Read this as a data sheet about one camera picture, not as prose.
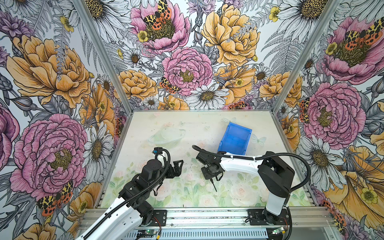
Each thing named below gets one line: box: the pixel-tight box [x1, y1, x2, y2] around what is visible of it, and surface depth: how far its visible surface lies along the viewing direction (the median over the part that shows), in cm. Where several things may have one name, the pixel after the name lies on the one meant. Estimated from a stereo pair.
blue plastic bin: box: [217, 122, 253, 156], surface depth 102 cm
